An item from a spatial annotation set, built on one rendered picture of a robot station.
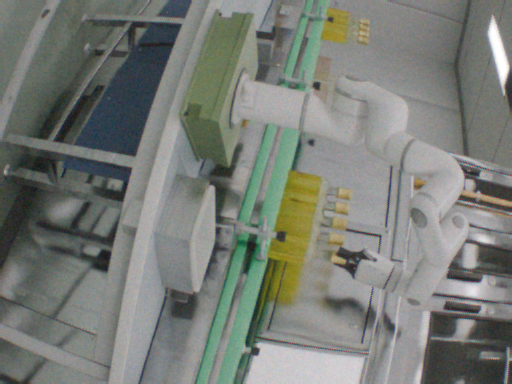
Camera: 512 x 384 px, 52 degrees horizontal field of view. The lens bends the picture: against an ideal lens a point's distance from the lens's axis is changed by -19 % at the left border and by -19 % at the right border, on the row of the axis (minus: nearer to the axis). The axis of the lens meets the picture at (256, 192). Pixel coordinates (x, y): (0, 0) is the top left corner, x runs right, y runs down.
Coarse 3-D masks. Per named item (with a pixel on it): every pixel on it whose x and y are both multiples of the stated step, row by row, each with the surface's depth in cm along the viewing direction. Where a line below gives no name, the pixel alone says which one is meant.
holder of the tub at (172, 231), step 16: (176, 176) 141; (176, 192) 138; (192, 192) 138; (176, 208) 135; (192, 208) 135; (160, 224) 132; (176, 224) 132; (192, 224) 132; (160, 240) 132; (176, 240) 130; (160, 256) 137; (176, 256) 135; (160, 272) 142; (176, 272) 140; (176, 288) 146; (192, 288) 145
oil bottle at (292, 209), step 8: (280, 200) 178; (280, 208) 176; (288, 208) 176; (296, 208) 176; (304, 208) 176; (312, 208) 177; (296, 216) 175; (304, 216) 175; (312, 216) 175; (320, 216) 175; (320, 224) 175
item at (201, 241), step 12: (204, 204) 136; (204, 216) 148; (204, 228) 152; (192, 240) 130; (204, 240) 155; (192, 252) 132; (204, 252) 153; (192, 264) 135; (204, 264) 151; (192, 276) 140
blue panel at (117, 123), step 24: (144, 48) 207; (168, 48) 207; (120, 72) 197; (144, 72) 197; (120, 96) 189; (144, 96) 189; (96, 120) 181; (120, 120) 181; (144, 120) 181; (96, 144) 174; (120, 144) 174; (72, 168) 168; (96, 168) 168
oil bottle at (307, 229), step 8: (280, 216) 174; (288, 216) 174; (280, 224) 172; (288, 224) 173; (296, 224) 173; (304, 224) 173; (312, 224) 173; (288, 232) 171; (296, 232) 171; (304, 232) 171; (312, 232) 171; (320, 232) 173
